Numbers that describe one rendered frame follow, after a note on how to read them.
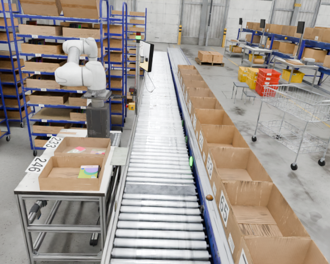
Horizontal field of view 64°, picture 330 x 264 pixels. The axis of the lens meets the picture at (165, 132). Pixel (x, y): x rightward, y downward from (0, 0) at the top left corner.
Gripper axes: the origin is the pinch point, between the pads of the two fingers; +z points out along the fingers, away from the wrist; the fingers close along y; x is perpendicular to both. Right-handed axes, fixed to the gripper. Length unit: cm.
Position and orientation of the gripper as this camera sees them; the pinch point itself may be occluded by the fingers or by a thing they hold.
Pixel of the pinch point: (123, 97)
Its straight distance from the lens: 310.9
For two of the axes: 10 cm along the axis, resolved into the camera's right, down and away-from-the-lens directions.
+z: 10.0, 0.5, 0.5
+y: -0.2, -4.1, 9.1
